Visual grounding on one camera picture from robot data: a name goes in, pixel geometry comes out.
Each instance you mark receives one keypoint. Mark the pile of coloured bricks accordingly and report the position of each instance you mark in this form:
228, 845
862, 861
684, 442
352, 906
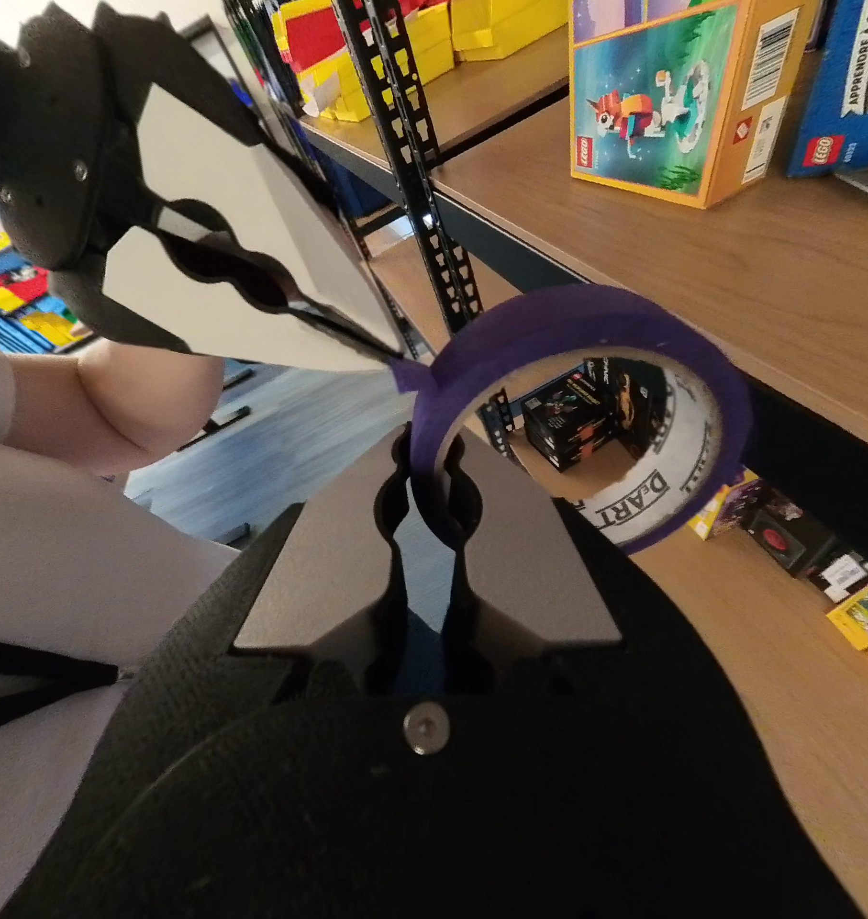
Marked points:
18, 301

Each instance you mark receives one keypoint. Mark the black car toy box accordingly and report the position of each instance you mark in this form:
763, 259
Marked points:
585, 416

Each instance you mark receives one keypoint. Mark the black box with red disc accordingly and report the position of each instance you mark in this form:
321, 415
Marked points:
786, 535

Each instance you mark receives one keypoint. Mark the stack of yellow brick bins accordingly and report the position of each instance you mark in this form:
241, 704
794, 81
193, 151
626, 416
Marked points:
405, 50

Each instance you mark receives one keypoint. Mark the rear wooden shelf board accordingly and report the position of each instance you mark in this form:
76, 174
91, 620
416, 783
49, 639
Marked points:
491, 93

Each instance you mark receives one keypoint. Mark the purple tape roll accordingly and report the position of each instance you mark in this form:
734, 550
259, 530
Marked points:
585, 309

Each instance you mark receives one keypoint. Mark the wooden shelf board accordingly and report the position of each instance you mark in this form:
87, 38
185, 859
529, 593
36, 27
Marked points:
764, 682
728, 258
491, 93

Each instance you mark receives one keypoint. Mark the blue toy box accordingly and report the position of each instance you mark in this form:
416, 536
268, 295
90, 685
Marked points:
843, 86

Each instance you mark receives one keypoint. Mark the teal fox toy box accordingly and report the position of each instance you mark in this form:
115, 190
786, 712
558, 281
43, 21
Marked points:
649, 100

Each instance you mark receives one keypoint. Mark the lower wooden shelf board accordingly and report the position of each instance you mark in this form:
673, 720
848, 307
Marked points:
764, 682

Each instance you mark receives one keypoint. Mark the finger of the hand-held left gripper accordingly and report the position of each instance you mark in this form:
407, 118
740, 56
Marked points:
168, 301
240, 187

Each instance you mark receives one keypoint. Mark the person's left hand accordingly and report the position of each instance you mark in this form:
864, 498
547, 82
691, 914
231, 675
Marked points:
147, 402

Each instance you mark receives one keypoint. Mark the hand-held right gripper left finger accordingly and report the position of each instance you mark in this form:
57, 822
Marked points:
319, 574

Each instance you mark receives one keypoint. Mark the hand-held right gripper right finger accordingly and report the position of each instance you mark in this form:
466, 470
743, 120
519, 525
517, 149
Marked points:
541, 574

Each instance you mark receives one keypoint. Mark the small purple toy box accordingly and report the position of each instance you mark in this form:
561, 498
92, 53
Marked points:
728, 502

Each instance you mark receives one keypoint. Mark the person's pale trouser leg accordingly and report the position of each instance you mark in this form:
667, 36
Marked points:
68, 560

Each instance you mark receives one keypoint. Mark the small black labelled box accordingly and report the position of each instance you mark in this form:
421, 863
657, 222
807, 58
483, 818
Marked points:
843, 574

